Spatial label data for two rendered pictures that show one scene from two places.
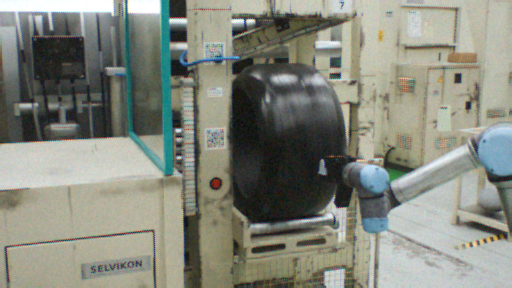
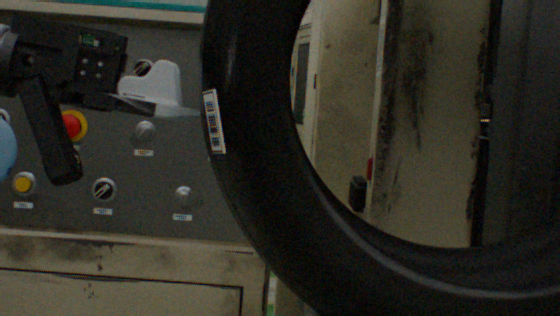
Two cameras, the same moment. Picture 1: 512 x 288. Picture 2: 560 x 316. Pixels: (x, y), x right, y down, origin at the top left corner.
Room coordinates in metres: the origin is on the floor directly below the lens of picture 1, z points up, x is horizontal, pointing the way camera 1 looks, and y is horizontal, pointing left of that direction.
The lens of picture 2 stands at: (2.39, -1.24, 1.14)
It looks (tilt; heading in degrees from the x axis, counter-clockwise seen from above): 3 degrees down; 111
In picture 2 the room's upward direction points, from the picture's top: 4 degrees clockwise
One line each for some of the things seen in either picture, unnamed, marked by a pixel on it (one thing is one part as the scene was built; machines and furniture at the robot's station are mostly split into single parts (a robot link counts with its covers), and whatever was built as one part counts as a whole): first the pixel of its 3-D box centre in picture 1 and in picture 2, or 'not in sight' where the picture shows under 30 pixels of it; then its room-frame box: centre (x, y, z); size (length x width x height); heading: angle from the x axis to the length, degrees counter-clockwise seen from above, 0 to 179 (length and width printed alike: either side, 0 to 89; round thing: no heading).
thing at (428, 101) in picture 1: (433, 116); not in sight; (6.87, -2.10, 0.62); 0.91 x 0.58 x 1.25; 120
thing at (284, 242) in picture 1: (288, 241); not in sight; (2.04, -0.12, 0.84); 0.36 x 0.09 x 0.06; 110
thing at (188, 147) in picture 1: (189, 146); not in sight; (2.01, 0.23, 1.19); 0.05 x 0.04 x 0.48; 20
